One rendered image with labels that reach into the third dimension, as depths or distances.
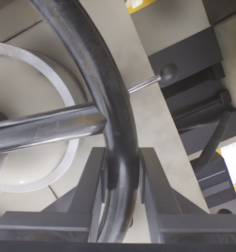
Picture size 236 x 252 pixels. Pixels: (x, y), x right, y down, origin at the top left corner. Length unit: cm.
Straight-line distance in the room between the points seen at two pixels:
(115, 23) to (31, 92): 19
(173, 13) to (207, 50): 25
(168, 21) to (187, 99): 44
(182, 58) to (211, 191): 84
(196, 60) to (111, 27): 76
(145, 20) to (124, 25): 69
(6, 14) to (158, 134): 35
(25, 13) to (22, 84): 16
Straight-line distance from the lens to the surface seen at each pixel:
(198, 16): 111
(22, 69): 28
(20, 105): 27
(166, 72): 32
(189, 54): 107
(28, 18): 40
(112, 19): 37
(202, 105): 117
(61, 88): 27
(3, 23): 42
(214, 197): 140
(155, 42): 104
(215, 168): 129
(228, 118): 69
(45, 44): 38
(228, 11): 96
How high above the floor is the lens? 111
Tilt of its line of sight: 8 degrees up
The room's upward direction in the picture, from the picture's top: 114 degrees counter-clockwise
